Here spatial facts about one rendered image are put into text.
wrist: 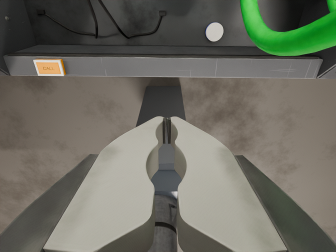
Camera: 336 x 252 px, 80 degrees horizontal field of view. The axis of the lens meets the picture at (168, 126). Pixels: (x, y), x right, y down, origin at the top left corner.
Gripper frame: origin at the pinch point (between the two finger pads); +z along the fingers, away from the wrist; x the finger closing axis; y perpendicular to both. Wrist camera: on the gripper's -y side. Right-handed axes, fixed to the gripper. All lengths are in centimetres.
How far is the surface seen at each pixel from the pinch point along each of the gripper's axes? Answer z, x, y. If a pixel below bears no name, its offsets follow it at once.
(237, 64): 29.6, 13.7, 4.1
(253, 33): 6.5, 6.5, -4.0
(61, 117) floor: 125, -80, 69
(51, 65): 28.4, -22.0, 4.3
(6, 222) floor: 125, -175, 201
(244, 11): 9.6, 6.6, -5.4
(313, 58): 29.9, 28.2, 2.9
